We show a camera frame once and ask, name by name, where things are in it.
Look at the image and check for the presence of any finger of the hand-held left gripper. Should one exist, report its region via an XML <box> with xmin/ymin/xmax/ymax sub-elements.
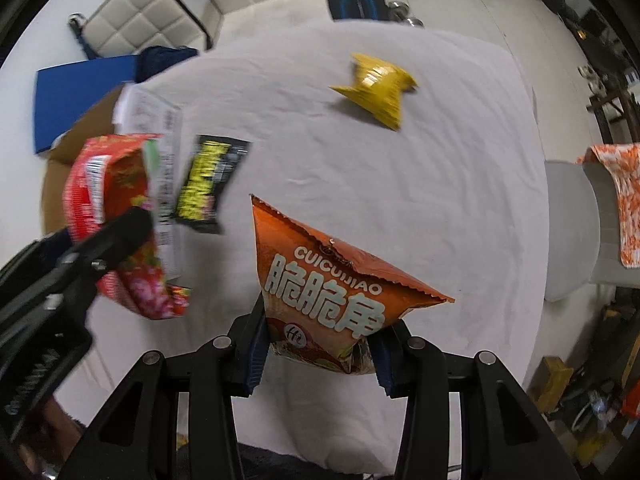
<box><xmin>55</xmin><ymin>207</ymin><xmax>153</xmax><ymax>291</ymax></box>

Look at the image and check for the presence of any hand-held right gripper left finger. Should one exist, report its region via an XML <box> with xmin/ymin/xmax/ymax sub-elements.
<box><xmin>60</xmin><ymin>294</ymin><xmax>269</xmax><ymax>480</ymax></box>

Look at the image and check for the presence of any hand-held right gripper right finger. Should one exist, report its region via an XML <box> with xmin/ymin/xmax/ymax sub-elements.
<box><xmin>369</xmin><ymin>321</ymin><xmax>581</xmax><ymax>480</ymax></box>

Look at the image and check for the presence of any red floral snack bag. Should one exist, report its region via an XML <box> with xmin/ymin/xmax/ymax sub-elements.
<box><xmin>62</xmin><ymin>133</ymin><xmax>194</xmax><ymax>321</ymax></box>

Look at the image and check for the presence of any brown cardboard box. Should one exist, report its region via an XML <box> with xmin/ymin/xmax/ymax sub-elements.
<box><xmin>41</xmin><ymin>85</ymin><xmax>126</xmax><ymax>246</ymax></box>

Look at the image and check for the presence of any orange snack bag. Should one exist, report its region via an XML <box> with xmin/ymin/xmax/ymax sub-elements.
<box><xmin>250</xmin><ymin>194</ymin><xmax>456</xmax><ymax>376</ymax></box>

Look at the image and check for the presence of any black and yellow snack packet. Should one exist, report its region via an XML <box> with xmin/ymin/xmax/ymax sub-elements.
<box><xmin>169</xmin><ymin>134</ymin><xmax>252</xmax><ymax>235</ymax></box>

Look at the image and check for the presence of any blue folder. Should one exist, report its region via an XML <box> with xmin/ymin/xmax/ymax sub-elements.
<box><xmin>34</xmin><ymin>54</ymin><xmax>146</xmax><ymax>156</ymax></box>

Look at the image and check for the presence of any yellow cardboard box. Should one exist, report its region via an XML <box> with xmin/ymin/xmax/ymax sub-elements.
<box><xmin>527</xmin><ymin>356</ymin><xmax>575</xmax><ymax>414</ymax></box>

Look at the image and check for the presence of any white bed sheet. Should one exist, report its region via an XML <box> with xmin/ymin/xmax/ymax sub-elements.
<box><xmin>50</xmin><ymin>19</ymin><xmax>551</xmax><ymax>476</ymax></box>

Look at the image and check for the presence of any dark blue cloth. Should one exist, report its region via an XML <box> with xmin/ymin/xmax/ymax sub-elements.
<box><xmin>134</xmin><ymin>46</ymin><xmax>201</xmax><ymax>84</ymax></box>

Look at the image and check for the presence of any white quilted chair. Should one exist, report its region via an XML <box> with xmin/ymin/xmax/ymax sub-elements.
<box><xmin>67</xmin><ymin>0</ymin><xmax>225</xmax><ymax>60</ymax></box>

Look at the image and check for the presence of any yellow snack bag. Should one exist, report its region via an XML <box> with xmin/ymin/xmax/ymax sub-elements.
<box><xmin>328</xmin><ymin>52</ymin><xmax>419</xmax><ymax>133</ymax></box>

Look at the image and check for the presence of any orange and white cloth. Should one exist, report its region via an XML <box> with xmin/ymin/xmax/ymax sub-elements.
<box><xmin>576</xmin><ymin>143</ymin><xmax>640</xmax><ymax>268</ymax></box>

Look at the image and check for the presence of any silver dumbbell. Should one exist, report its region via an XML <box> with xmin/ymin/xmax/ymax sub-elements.
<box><xmin>387</xmin><ymin>1</ymin><xmax>426</xmax><ymax>29</ymax></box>

